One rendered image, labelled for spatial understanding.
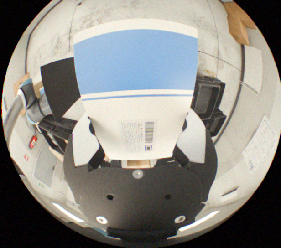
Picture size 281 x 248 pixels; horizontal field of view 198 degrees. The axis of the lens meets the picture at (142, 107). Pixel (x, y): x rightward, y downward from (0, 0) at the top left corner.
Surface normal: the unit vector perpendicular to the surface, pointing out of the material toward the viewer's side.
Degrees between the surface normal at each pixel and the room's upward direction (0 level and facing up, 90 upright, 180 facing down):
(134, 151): 0
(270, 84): 90
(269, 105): 90
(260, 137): 90
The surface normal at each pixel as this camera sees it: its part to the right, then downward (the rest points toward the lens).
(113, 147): 0.04, 0.53
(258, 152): -1.00, 0.04
